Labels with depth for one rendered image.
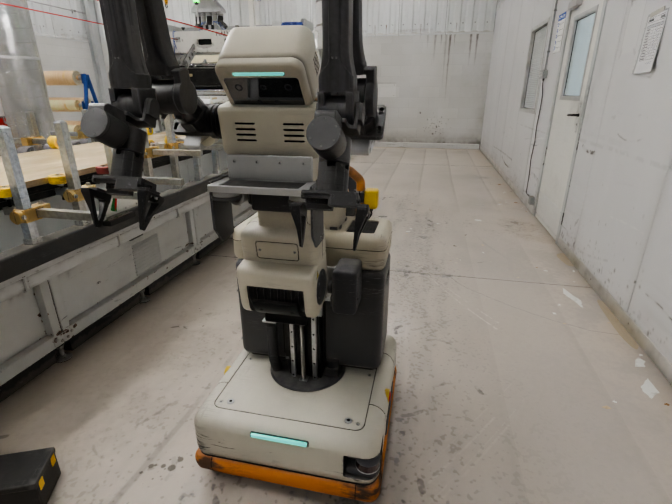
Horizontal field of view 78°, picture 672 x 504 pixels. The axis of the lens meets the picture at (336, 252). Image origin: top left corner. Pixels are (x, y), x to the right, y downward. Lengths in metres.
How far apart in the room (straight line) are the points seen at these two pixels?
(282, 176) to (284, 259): 0.24
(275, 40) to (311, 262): 0.54
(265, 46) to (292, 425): 1.06
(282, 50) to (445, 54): 9.43
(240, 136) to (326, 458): 0.96
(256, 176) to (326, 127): 0.41
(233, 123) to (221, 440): 0.98
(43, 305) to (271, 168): 1.55
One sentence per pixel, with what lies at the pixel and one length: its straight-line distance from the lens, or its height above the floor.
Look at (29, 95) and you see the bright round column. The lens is 6.14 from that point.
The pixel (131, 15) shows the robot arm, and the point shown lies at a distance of 0.99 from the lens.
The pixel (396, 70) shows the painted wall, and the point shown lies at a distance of 10.38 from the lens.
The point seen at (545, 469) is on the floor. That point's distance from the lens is 1.82.
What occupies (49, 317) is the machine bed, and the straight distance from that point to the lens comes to 2.37.
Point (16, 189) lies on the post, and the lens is 1.92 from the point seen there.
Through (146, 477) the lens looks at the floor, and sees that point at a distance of 1.76.
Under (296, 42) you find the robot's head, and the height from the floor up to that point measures 1.35.
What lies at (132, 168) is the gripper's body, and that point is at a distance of 0.93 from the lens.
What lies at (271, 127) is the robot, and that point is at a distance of 1.06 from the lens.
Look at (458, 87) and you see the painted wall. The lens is 10.35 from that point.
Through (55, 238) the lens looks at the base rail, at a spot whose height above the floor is 0.70.
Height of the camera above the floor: 1.25
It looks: 21 degrees down
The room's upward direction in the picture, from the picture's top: straight up
